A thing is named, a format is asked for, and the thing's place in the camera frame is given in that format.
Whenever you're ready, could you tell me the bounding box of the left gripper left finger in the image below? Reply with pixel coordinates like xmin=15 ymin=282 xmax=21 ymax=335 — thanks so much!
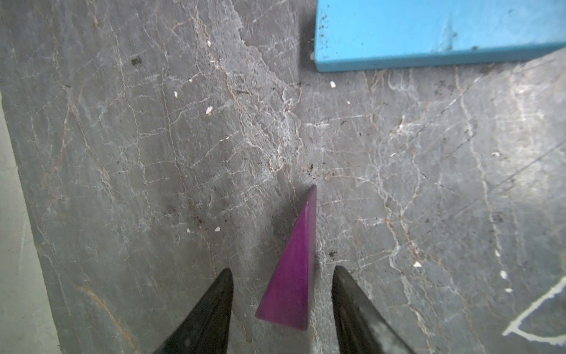
xmin=155 ymin=268 xmax=234 ymax=354

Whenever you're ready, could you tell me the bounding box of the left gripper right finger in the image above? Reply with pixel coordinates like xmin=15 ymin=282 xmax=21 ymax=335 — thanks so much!
xmin=332 ymin=265 xmax=414 ymax=354

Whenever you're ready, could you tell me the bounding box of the purple wedge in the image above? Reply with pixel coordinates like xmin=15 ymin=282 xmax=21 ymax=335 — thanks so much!
xmin=256 ymin=185 xmax=317 ymax=330

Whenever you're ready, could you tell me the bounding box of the light blue long block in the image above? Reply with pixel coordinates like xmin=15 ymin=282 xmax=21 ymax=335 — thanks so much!
xmin=314 ymin=0 xmax=565 ymax=72

